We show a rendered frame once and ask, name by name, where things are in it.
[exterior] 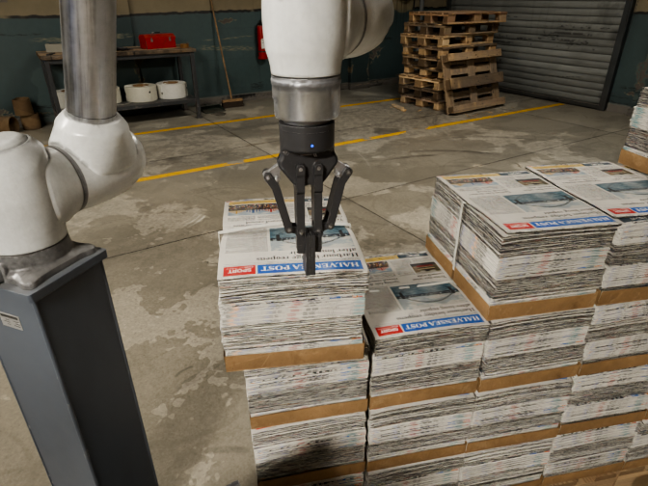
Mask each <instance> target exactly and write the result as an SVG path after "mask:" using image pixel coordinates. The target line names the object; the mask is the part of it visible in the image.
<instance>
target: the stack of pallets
mask: <svg viewBox="0 0 648 486"><path fill-rule="evenodd" d="M489 14H495V15H496V16H495V20H489V19H488V18H489ZM421 15H424V20H420V16H421ZM506 16H507V12H496V11H468V10H463V11H422V12H409V20H408V22H404V31H403V33H400V37H401V39H400V43H402V47H403V52H402V55H403V61H402V64H404V72H403V73H401V74H399V83H398V87H399V88H398V93H399V94H400V96H401V98H400V102H401V103H409V102H416V104H415V106H417V107H426V106H432V105H434V108H433V110H435V111H442V110H445V109H446V107H445V103H446V102H445V97H444V94H445V92H444V88H443V80H444V78H443V77H442V73H443V67H441V60H440V56H442V55H446V54H451V53H460V52H471V51H478V50H477V48H478V46H486V47H485V50H490V49H496V46H497V44H496V43H493V37H494V34H495V33H498V32H499V31H498V28H499V25H500V22H506ZM470 17H471V18H470ZM481 25H488V28H487V31H482V32H480V26H481ZM416 26H420V30H417V31H415V28H416ZM462 26H464V27H465V30H462V29H461V28H462ZM439 28H440V29H439ZM474 36H483V37H482V41H474ZM412 38H418V40H414V41H412ZM455 38H461V39H460V40H456V39H455ZM413 48H418V51H413ZM460 48H463V50H460ZM414 59H418V61H414ZM414 68H417V69H419V70H415V71H414ZM410 79H415V80H412V81H410ZM409 89H412V90H409ZM411 98H413V99H411Z"/></svg>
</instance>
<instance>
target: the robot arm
mask: <svg viewBox="0 0 648 486"><path fill-rule="evenodd" d="M59 8H60V22H61V38H62V52H63V68H64V82H65V98H66V108H65V109H64V110H63V111H62V112H61V113H60V114H59V115H58V116H57V117H56V119H55V121H54V126H53V129H52V132H51V135H50V138H49V141H48V146H44V145H43V144H42V143H41V142H40V141H39V140H37V139H36V138H34V137H32V136H30V135H27V134H22V133H19V132H14V131H3V132H0V283H1V282H3V283H7V284H13V285H17V286H19V287H20V288H21V289H23V290H31V289H34V288H37V287H38V286H40V285H41V284H42V283H43V282H44V281H46V280H47V279H49V278H51V277H52V276H54V275H56V274H57V273H59V272H61V271H62V270H64V269H66V268H67V267H69V266H71V264H73V263H75V262H77V261H78V260H80V259H82V258H84V257H87V256H90V255H92V254H94V253H95V252H96V249H95V245H94V244H90V243H79V242H75V241H72V240H71V239H70V236H69V234H68V229H67V225H66V222H68V221H69V220H70V219H71V218H72V217H73V216H74V215H75V214H76V213H77V212H78V211H80V210H83V209H86V208H90V207H93V206H95V205H98V204H100V203H104V202H106V201H108V200H111V199H113V198H115V197H116V196H118V195H119V194H121V193H123V192H125V191H126V190H128V189H129V188H130V187H131V186H133V185H134V184H135V183H136V182H137V181H138V179H139V178H140V177H141V175H142V173H143V172H144V169H145V167H146V154H145V150H144V148H143V145H142V143H141V142H140V140H139V139H138V138H137V137H136V136H135V135H134V134H133V133H132V132H131V131H130V130H129V125H128V123H127V122H126V120H125V119H124V118H123V117H122V116H121V115H120V114H119V113H118V112H117V4H116V0H59ZM393 17H394V7H393V2H392V0H261V18H262V31H263V39H264V46H265V51H266V54H267V57H268V59H269V64H270V68H271V84H272V97H273V100H274V113H275V116H276V118H277V119H279V130H280V154H279V156H278V158H277V164H275V165H274V166H272V167H271V168H270V169H267V168H266V169H264V170H263V171H262V174H263V178H264V180H265V181H266V182H267V184H268V185H269V186H270V187H271V189H272V191H273V194H274V197H275V200H276V203H277V207H278V209H279V212H280V215H281V218H282V221H283V227H284V230H285V232H286V233H294V234H296V249H297V252H298V254H303V267H304V270H305V273H306V276H310V275H315V253H316V252H321V250H322V235H323V231H324V230H332V229H333V228H334V226H335V222H336V219H337V216H338V209H339V205H340V202H341V198H342V194H343V190H344V187H345V183H346V182H347V180H348V179H349V177H350V176H351V175H352V174H353V170H352V169H351V168H350V166H349V165H348V164H347V163H342V162H340V161H338V157H337V155H336V153H335V120H334V119H335V118H337V117H338V115H339V112H340V83H341V77H340V71H341V63H342V60H344V59H348V58H354V57H358V56H361V55H363V54H365V53H367V52H369V51H371V50H372V49H374V48H375V47H377V46H378V45H379V44H380V43H381V42H382V41H383V40H384V38H385V35H386V34H387V33H388V31H389V29H390V27H391V26H392V23H393ZM333 168H335V169H334V174H335V177H334V180H333V184H332V188H331V192H330V196H329V199H328V203H327V206H326V210H325V214H324V218H323V220H322V192H323V182H324V181H325V179H326V178H327V177H328V175H329V174H330V172H331V171H332V170H333ZM281 171H282V172H283V173H284V174H285V175H286V176H287V178H288V179H289V180H290V181H291V182H292V183H293V187H294V217H295V223H293V222H291V221H290V218H289V215H288V212H287V208H286V205H285V202H284V196H283V193H282V190H281V187H280V184H279V181H280V180H281V176H280V172H281ZM307 185H310V187H311V225H312V227H307V228H306V226H305V186H307Z"/></svg>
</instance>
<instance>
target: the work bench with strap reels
mask: <svg viewBox="0 0 648 486"><path fill-rule="evenodd" d="M153 33H161V32H152V33H151V34H143V35H139V37H138V38H139V42H140V46H127V48H133V49H129V50H125V51H121V50H119V51H117V61H120V60H136V59H151V58H167V57H176V60H177V67H178V75H179V80H169V81H165V80H164V81H160V82H157V83H156V85H155V84H152V83H136V84H129V85H126V86H124V90H125V96H126V97H122V96H121V91H120V87H118V86H117V111H124V110H133V109H142V108H150V107H159V106H168V105H177V104H183V109H182V110H183V111H185V110H190V109H188V108H187V103H194V102H195V103H196V111H197V116H196V117H195V118H197V119H199V118H203V117H202V113H201V105H200V98H199V89H198V81H197V73H196V65H195V57H194V52H196V48H194V47H190V46H189V48H180V44H176V36H175V35H174V34H173V33H162V34H153ZM48 53H55V54H53V55H47V56H46V54H48ZM36 54H37V56H38V57H39V58H40V63H41V67H42V70H43V74H44V78H45V82H46V86H47V89H48V92H49V96H50V100H51V104H52V108H53V111H54V115H55V119H56V117H57V116H58V115H59V114H60V113H61V112H62V111H63V110H64V109H65V108H66V98H65V89H61V90H56V88H55V84H54V80H53V76H52V72H51V68H50V65H58V64H62V63H63V52H46V51H36ZM182 56H190V64H191V72H192V80H193V88H194V95H191V94H188V93H187V85H186V82H185V81H184V78H183V71H182V63H181V57H182ZM156 90H157V91H156Z"/></svg>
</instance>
